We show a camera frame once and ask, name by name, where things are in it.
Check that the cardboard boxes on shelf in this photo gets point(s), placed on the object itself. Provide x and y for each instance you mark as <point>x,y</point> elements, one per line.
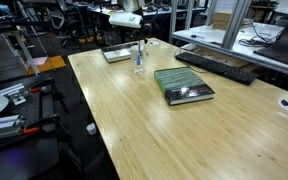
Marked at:
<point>229,20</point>

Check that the silver aluminium corner bracket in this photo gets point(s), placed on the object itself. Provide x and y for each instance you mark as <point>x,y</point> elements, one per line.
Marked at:
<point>15,95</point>

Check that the yellow floor mat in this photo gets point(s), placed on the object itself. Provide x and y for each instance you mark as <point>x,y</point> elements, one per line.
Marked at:
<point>47,64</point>

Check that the small white cylinder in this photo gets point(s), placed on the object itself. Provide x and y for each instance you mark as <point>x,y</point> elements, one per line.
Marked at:
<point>91,128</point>

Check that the black computer keyboard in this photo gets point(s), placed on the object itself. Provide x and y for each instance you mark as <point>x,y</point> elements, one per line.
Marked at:
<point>217,68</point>

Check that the thin aluminium frame post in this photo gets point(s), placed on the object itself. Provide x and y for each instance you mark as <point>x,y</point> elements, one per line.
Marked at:
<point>173,20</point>

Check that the wide aluminium frame post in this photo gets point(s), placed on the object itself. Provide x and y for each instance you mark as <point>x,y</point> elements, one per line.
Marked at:
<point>235,23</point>

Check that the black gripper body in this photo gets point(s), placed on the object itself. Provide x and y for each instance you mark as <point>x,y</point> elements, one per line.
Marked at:
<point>144,21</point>

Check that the silver aluminium extrusion bar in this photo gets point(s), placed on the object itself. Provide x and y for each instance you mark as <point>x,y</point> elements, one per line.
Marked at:
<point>2,128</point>

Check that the blue white marker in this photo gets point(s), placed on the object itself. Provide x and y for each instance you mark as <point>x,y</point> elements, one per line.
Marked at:
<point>138,55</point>

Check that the grey top shelf bench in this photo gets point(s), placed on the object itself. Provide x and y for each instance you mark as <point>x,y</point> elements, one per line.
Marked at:
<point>230,50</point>

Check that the black office chair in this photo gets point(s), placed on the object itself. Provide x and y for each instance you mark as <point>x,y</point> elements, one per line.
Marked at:
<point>65,21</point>

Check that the black laptop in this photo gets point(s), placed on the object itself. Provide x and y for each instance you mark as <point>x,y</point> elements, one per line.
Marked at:
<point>284,53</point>

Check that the clear wine glass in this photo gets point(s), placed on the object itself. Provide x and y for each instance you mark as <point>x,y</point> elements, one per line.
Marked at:
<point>143,61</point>

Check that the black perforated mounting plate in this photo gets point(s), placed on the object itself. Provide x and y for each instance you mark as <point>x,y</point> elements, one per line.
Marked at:
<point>39,106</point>

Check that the green black hardcover book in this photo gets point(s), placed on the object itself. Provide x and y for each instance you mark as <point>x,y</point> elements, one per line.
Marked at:
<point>180,83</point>

